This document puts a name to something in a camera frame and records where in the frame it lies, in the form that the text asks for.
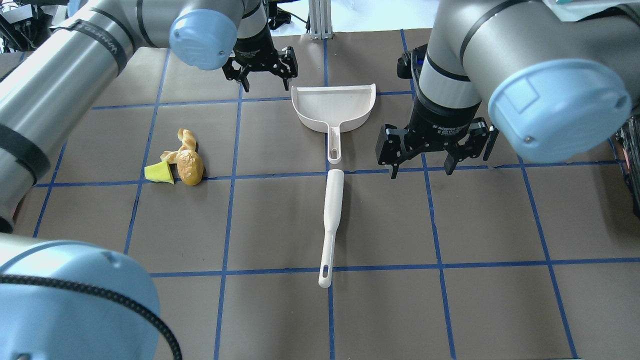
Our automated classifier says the aluminium frame post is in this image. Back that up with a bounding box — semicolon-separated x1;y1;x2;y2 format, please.
307;0;334;40

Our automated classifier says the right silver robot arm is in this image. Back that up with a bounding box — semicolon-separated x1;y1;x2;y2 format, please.
375;0;639;178

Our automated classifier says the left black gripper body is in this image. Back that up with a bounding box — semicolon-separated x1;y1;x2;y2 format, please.
222;46;298;83

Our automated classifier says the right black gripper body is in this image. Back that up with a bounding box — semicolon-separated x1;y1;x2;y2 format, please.
375;117;499;167

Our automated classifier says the pink bin with black bag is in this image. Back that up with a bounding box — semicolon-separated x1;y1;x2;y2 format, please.
614;113;640;218

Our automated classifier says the white plastic dustpan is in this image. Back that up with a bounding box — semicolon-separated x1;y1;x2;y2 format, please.
290;83;377;165

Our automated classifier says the white hand brush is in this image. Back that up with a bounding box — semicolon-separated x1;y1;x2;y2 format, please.
318;169;345;289

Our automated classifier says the twisted croissant pastry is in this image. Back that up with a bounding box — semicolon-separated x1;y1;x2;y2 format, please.
160;128;197;164

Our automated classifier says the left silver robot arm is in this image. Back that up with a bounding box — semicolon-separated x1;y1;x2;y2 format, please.
1;0;298;360

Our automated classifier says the yellow sponge wedge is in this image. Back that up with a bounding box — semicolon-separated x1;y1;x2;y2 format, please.
142;161;175;184

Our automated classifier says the brown bread roll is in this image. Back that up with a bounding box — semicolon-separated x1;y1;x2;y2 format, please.
176;149;204;186

